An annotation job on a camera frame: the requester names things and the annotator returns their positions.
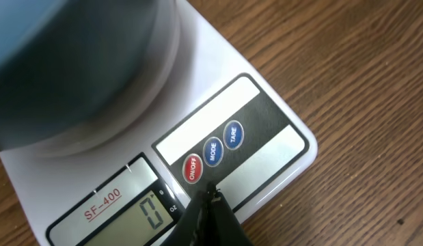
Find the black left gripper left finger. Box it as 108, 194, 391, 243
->
162, 191, 211, 246

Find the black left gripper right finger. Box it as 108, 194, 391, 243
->
207, 184, 253, 246

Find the white digital kitchen scale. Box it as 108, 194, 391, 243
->
0, 1, 318, 245

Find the teal metal bowl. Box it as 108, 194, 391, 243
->
0, 0, 179, 152

